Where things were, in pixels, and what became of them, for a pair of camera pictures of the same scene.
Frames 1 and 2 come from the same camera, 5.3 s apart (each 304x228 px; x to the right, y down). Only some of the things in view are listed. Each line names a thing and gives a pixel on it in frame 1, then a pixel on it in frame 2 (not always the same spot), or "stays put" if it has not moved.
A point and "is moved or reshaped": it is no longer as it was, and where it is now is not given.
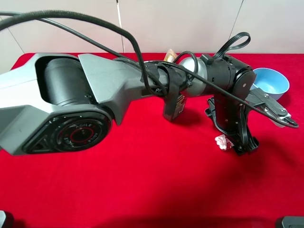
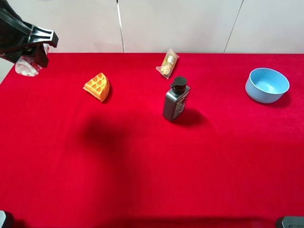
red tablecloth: (150, 172) stays put
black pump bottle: (174, 105) stays put
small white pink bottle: (223, 142) is moved or reshaped
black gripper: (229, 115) to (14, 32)
